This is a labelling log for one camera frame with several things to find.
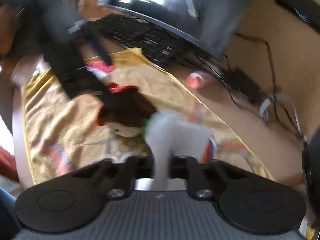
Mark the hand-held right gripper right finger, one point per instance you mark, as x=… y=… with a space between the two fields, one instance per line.
x=192 y=172

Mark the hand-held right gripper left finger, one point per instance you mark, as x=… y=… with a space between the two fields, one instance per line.
x=135 y=170

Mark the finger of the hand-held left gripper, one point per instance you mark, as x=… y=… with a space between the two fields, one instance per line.
x=100 y=50
x=75 y=72

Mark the white tissue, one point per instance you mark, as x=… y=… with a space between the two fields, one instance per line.
x=172 y=135

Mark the red container yellow star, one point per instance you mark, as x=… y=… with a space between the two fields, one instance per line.
x=127 y=110

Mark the black keyboard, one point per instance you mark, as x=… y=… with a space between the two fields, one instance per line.
x=140 y=37

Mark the yellow printed towel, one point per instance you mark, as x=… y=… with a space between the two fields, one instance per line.
x=75 y=120

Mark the small pink bottle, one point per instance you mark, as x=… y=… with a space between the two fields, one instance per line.
x=196 y=81

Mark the black power adapter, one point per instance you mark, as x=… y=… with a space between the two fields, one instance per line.
x=242 y=85

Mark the person's dark red clothing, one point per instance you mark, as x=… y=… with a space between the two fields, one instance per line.
x=6 y=162

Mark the black round speaker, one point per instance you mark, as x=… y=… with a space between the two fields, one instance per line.
x=313 y=165

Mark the black oblong object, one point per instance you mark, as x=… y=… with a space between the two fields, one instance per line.
x=297 y=2

